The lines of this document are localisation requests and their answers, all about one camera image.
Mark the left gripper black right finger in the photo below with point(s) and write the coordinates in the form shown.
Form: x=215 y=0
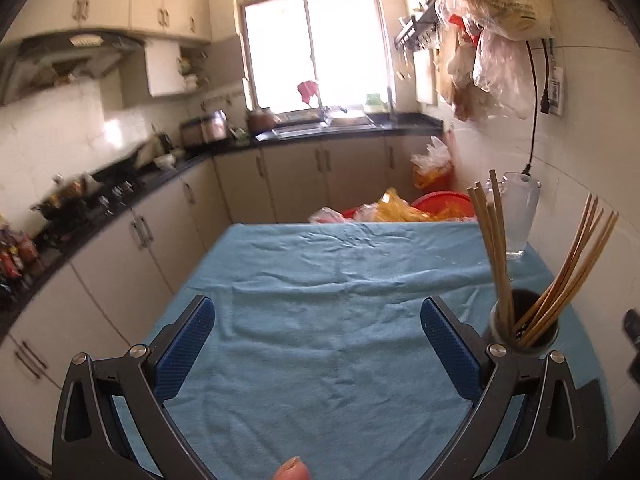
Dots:
x=528 y=419

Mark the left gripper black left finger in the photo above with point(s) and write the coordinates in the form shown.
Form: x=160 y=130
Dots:
x=89 y=441

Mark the lower kitchen cabinets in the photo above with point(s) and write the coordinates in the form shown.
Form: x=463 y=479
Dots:
x=106 y=289

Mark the kitchen window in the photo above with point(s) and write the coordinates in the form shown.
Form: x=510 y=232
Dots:
x=341 y=44

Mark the left human hand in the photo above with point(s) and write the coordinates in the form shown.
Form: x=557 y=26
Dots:
x=292 y=469

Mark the dark teal chopstick holder cup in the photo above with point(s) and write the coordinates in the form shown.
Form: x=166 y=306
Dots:
x=495 y=333

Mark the glass beer mug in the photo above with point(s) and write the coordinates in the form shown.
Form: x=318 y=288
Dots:
x=519 y=195

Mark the condiment bottles group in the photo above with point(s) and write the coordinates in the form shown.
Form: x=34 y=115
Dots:
x=20 y=263

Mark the red plastic basin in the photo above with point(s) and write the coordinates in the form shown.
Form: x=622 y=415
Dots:
x=444 y=206

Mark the blue table cloth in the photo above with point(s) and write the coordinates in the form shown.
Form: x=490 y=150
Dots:
x=318 y=352

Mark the steel pot with lid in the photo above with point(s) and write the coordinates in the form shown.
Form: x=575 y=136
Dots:
x=69 y=197

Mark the orange bag trash bin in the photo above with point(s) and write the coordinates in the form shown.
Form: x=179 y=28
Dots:
x=434 y=170

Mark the yellow plastic bag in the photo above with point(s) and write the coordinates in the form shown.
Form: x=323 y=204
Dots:
x=391 y=208

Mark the pink translucent hanging bag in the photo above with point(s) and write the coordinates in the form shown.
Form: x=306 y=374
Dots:
x=502 y=69

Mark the white bowl on counter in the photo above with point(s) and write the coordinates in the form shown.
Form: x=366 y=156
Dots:
x=165 y=162

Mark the brown clay pot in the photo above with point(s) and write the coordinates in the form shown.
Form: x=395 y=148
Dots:
x=260 y=120

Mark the black range hood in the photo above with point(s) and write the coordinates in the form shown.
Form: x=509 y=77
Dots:
x=48 y=61

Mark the pink cloth at window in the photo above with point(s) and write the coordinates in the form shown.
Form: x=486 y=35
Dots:
x=309 y=92

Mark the wall utensil rack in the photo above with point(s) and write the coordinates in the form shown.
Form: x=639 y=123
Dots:
x=420 y=32

